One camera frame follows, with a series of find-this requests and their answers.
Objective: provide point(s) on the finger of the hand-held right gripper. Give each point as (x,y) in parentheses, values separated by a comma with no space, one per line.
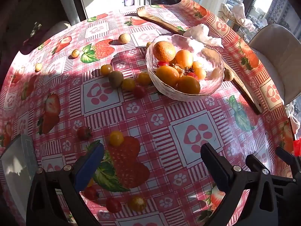
(285,155)

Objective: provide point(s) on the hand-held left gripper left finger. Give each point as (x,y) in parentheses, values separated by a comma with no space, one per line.
(88,169)

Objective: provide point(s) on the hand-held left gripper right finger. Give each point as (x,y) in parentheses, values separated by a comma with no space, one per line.
(215,167)

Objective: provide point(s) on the red cherry tomato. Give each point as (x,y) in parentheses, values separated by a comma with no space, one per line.
(113,204)
(139,91)
(192,75)
(163,63)
(91,193)

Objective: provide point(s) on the red tomato with green calyx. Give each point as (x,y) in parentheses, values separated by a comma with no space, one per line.
(84,133)

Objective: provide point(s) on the grey rectangular tray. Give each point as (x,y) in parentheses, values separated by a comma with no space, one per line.
(16,169)

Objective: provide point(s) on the red plastic item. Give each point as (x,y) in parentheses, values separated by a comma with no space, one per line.
(297,146)

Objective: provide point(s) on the strawberry print checked tablecloth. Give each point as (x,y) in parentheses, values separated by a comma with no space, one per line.
(164,127)

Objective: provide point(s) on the smooth orange fruit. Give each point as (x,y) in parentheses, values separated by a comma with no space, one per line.
(184,58)
(188,84)
(199,70)
(167,75)

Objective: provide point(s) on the brown kiwi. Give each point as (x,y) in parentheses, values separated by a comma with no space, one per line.
(116,78)

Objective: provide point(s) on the beige upholstered chair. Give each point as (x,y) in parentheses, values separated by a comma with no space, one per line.
(55,29)
(275,51)

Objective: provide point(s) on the dried brown husk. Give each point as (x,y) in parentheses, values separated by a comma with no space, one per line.
(180,68)

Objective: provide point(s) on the clear glass bowl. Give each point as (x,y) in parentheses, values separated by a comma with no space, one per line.
(211,58)

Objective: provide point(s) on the mandarin orange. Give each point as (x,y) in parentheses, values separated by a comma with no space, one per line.
(164,51)

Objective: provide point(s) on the crumpled white tissue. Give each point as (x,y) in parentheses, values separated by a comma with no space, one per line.
(203,34)

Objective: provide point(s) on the small yellow cherry tomato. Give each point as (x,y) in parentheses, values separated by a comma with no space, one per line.
(148,45)

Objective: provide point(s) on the white crumpled cloth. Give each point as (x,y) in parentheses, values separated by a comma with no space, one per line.
(242,14)

